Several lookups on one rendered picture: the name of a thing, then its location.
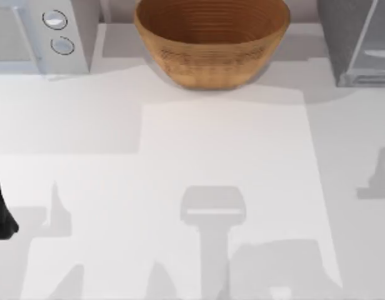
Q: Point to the brown woven basket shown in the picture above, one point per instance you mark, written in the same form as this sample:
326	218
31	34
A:
211	62

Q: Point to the pale microwave oven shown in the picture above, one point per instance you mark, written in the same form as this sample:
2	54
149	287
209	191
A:
77	37

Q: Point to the round microwave knob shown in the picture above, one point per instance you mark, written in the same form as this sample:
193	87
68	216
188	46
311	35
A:
54	19
62	45

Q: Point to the grey cabinet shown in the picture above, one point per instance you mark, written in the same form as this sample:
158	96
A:
342	40

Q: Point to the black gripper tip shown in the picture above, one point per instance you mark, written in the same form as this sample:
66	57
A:
0	215

